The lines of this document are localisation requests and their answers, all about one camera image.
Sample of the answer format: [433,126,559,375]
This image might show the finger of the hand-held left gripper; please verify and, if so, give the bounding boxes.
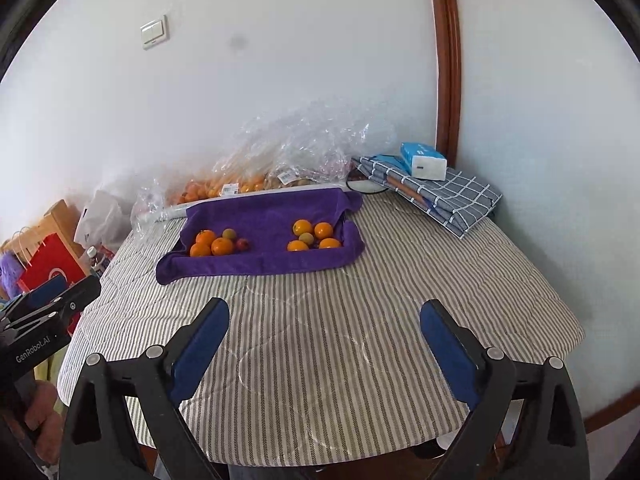
[0,275,68,318]
[5,276,102,333]

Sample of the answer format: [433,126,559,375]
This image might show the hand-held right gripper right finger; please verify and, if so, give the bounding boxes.
[419,299,591,480]

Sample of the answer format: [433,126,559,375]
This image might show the folded grey checked cloth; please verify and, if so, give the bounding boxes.
[352,152,503,238]

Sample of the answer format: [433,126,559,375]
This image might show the crumpled clear plastic bag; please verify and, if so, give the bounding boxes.
[215,102,398,191]

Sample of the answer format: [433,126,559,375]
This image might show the wooden door frame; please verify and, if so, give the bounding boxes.
[425,0,463,166]

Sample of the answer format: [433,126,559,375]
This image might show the white plastic bag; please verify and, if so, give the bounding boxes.
[75,187,133,256]

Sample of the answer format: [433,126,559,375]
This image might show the blue and white tissue pack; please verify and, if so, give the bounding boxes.
[400,142,447,181]

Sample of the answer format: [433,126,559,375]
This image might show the red paper bag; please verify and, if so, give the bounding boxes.
[17,232,88,293]

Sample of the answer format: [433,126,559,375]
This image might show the wooden baseboard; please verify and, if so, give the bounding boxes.
[582,392,636,433]

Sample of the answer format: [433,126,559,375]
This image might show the white wall switch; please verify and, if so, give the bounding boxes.
[140,16,169,51]

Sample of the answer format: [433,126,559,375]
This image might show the purple towel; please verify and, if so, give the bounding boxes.
[155,187,366,286]

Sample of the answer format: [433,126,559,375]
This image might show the purple fuzzy item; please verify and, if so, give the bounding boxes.
[0,252,26,301]

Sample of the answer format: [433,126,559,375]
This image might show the person's left hand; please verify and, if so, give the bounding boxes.
[25,382,66,466]

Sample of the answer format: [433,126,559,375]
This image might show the clear plastic bag of oranges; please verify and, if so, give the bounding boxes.
[131,160,271,221]

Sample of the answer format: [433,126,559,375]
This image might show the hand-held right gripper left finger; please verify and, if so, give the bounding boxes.
[59,297,231,480]

